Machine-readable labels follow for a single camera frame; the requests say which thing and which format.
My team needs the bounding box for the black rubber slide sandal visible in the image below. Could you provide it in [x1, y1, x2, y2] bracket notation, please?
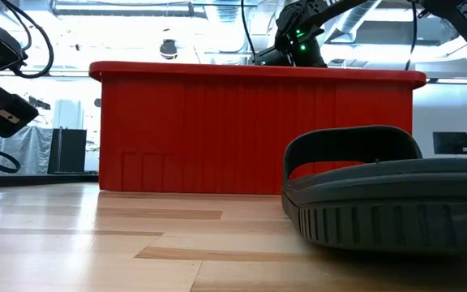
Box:
[281, 124, 467, 258]

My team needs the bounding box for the dark ceiling dome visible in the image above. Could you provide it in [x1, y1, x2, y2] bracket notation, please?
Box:
[159, 38, 179, 61]

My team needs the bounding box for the hanging black cable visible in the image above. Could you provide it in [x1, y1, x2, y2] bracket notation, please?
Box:
[240, 0, 258, 64]

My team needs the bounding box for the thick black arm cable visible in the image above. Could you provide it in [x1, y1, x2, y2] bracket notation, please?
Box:
[0, 0, 55, 79]

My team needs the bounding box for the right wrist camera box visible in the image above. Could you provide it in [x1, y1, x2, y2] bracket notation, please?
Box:
[253, 45, 292, 67]

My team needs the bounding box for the small black monitor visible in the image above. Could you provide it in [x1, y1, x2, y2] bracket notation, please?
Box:
[432, 131, 467, 157]

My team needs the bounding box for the black cabinet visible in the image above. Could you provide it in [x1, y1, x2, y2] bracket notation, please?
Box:
[47, 128, 88, 175]

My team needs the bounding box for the silver ceiling duct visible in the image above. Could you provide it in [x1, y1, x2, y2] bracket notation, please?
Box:
[326, 3, 384, 44]

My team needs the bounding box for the grey tarp cover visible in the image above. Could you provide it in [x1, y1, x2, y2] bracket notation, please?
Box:
[0, 124, 55, 176]

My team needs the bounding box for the white cabinet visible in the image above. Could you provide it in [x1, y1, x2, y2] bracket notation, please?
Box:
[52, 99, 85, 131]

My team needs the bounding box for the looped black cable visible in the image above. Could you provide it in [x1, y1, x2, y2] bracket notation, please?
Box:
[405, 0, 420, 71]

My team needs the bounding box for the black table frame rail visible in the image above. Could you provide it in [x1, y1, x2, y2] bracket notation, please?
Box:
[0, 173, 100, 188]

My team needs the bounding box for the red plastic bin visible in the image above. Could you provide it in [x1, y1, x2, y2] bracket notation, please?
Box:
[88, 60, 427, 195]

